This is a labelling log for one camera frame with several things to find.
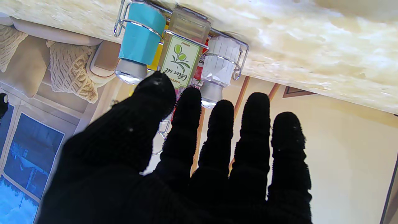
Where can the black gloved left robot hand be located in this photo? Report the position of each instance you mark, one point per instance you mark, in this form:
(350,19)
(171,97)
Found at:
(124,161)

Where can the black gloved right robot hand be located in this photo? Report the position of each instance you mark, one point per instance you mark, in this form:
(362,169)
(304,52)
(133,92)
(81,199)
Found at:
(3,104)

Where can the yellow mustard squeeze bottle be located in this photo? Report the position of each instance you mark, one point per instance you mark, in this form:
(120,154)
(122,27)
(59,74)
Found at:
(155,59)

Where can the red tomato ketchup bottle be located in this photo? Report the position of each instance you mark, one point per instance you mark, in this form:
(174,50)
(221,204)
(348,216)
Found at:
(199,74)

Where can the teal shaker with silver cap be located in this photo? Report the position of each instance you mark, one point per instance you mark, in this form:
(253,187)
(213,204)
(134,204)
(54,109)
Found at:
(141,43)

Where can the clear olive oil bottle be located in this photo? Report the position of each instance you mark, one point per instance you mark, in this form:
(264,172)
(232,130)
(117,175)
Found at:
(185,53)

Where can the white shaker with silver cap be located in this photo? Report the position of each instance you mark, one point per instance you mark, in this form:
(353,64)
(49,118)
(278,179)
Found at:
(219,68)

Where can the white framed window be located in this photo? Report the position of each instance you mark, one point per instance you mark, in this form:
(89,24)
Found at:
(28,161)

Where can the beige sofa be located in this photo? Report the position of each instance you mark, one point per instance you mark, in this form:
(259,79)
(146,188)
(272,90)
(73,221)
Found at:
(62,56)

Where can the knitted beige cushion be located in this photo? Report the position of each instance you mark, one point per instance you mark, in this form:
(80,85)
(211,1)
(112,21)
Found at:
(74,71)

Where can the tripod floor lamp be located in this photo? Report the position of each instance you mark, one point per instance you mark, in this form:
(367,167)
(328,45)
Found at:
(239,102)

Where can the dark flat television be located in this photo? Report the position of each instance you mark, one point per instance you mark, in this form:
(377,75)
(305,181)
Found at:
(390,193)

